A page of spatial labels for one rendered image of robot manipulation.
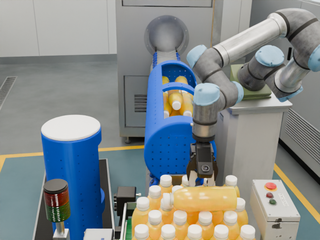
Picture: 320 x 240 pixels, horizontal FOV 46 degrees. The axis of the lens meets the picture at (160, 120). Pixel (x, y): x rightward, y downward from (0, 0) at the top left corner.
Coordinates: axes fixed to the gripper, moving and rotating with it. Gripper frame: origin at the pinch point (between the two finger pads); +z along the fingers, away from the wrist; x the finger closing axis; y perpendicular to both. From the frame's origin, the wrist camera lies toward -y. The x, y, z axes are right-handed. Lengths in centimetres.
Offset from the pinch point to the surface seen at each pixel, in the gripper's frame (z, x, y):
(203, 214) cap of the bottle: -0.9, 0.7, -13.0
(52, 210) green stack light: -9.5, 41.7, -23.0
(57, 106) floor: 111, 137, 337
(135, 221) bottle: 5.2, 20.9, -9.2
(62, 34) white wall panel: 61, 169, 526
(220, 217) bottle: 3.6, -5.3, -9.1
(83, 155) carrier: 16, 48, 50
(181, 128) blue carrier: -10.3, 5.1, 25.5
